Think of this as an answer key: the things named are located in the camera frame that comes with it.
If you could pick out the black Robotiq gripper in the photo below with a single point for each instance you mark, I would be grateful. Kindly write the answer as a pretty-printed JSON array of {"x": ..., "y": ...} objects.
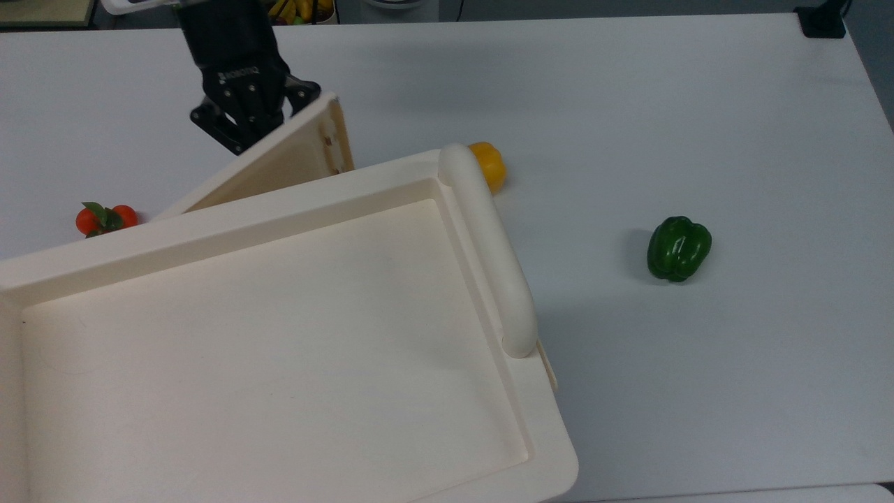
[{"x": 234, "y": 56}]

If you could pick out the cream cabinet door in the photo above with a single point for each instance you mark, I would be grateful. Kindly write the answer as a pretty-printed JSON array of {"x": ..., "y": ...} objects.
[{"x": 279, "y": 164}]

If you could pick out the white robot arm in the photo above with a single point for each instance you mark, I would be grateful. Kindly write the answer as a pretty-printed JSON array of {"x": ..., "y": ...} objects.
[{"x": 136, "y": 5}]

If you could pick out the yellow banana bunch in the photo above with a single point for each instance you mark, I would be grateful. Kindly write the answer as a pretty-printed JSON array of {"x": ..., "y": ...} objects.
[{"x": 300, "y": 8}]

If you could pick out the fruit basket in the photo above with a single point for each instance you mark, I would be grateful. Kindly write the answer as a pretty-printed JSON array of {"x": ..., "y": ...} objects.
[{"x": 328, "y": 18}]

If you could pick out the white round base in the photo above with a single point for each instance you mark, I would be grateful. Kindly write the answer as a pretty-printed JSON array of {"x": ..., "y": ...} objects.
[{"x": 398, "y": 10}]

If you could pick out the red tomatoes with leaves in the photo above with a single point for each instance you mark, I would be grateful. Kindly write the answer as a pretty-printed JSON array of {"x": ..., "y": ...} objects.
[{"x": 94, "y": 220}]

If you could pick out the yellow bell pepper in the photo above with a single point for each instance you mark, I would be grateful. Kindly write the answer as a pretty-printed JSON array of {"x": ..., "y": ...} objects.
[{"x": 493, "y": 168}]

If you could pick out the wooden board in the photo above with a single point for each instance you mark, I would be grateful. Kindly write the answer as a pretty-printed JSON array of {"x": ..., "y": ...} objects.
[{"x": 42, "y": 11}]

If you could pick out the green bell pepper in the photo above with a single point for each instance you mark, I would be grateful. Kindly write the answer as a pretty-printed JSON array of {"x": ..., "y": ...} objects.
[{"x": 677, "y": 249}]

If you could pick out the black table clamp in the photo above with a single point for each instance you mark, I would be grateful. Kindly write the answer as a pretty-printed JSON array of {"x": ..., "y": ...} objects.
[{"x": 823, "y": 21}]

